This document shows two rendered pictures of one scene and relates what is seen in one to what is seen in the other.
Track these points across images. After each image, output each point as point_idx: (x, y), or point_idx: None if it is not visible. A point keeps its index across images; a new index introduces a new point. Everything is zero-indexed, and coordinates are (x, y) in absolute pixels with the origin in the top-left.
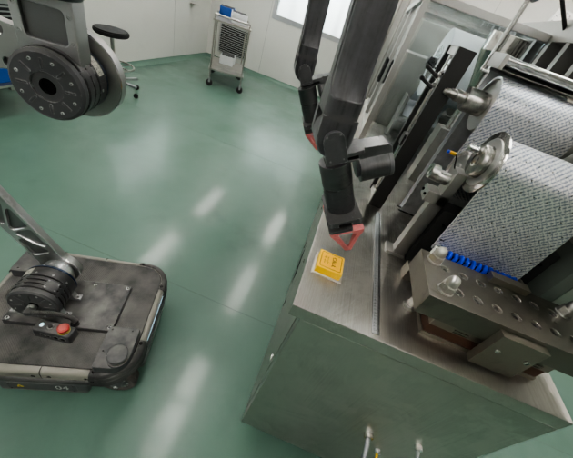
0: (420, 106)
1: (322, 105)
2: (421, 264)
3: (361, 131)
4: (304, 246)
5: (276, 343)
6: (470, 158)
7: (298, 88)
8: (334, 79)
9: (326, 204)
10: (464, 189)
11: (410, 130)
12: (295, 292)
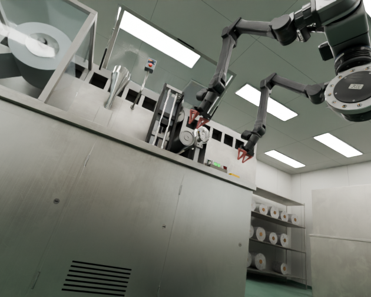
0: (165, 107)
1: (264, 124)
2: (216, 167)
3: (40, 96)
4: (35, 284)
5: (232, 244)
6: (201, 133)
7: (215, 95)
8: (265, 120)
9: (252, 149)
10: (202, 142)
11: (176, 119)
12: (248, 187)
